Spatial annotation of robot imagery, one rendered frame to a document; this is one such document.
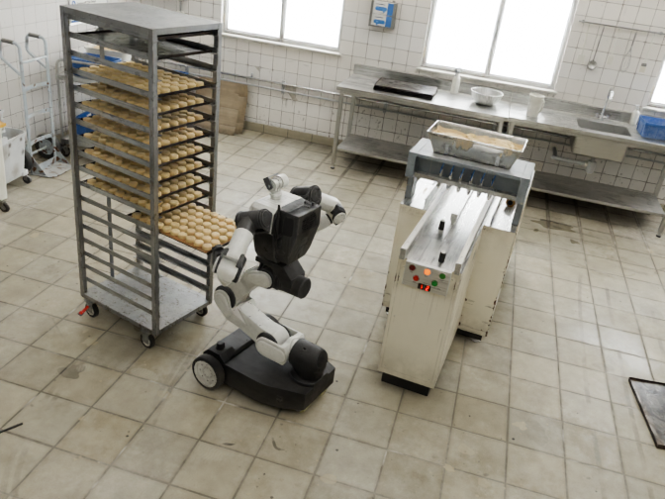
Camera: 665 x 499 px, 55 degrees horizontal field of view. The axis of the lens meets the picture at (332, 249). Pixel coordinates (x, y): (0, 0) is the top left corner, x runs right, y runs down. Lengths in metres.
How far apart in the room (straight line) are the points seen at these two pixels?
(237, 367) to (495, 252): 1.68
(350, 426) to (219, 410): 0.70
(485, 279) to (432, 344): 0.72
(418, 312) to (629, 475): 1.37
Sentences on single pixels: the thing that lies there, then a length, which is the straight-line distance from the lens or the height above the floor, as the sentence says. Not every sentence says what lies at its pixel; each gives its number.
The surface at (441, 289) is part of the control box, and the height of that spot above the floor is 0.74.
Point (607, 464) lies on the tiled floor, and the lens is 3.83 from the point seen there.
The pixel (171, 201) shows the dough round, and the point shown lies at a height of 0.88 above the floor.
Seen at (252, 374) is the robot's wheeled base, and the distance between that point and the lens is 3.50.
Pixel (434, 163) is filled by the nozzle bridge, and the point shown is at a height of 1.11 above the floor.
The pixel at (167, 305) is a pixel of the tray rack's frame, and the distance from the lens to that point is 4.06.
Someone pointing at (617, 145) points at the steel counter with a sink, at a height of 0.78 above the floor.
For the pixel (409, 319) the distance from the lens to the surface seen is 3.53.
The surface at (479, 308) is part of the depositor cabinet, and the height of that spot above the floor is 0.28.
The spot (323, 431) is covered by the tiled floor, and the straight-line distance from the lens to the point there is 3.47.
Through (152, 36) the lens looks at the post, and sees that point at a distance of 3.18.
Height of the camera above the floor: 2.37
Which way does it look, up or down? 27 degrees down
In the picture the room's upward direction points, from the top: 8 degrees clockwise
